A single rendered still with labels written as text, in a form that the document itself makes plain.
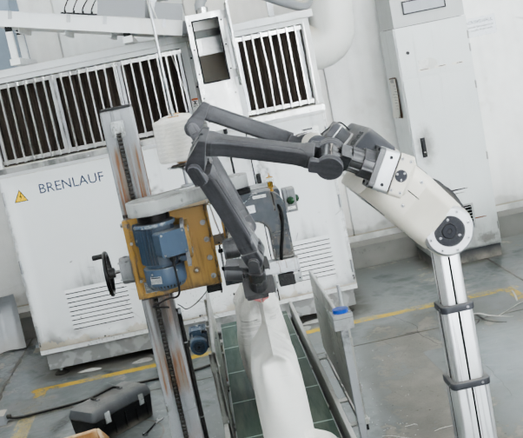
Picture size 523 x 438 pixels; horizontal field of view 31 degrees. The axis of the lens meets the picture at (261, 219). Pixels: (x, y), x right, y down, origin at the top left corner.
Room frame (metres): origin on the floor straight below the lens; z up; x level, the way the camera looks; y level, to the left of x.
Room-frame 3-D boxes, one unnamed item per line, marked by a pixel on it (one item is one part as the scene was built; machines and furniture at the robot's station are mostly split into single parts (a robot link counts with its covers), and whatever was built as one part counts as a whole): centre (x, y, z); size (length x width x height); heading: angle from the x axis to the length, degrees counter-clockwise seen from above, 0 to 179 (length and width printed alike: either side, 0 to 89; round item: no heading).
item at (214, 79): (5.99, 0.11, 1.82); 0.51 x 0.27 x 0.71; 3
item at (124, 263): (3.59, 0.56, 1.14); 0.11 x 0.06 x 0.11; 3
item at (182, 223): (3.45, 0.31, 1.23); 0.28 x 0.07 x 0.16; 3
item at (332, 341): (4.13, -0.22, 0.54); 1.05 x 0.02 x 0.41; 3
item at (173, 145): (3.39, 0.24, 1.61); 0.17 x 0.17 x 0.17
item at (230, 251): (3.17, 0.09, 1.24); 0.11 x 0.09 x 0.12; 94
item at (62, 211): (6.77, 0.57, 1.05); 2.28 x 1.16 x 2.09; 93
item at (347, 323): (3.44, -0.22, 0.81); 0.08 x 0.08 x 0.06; 3
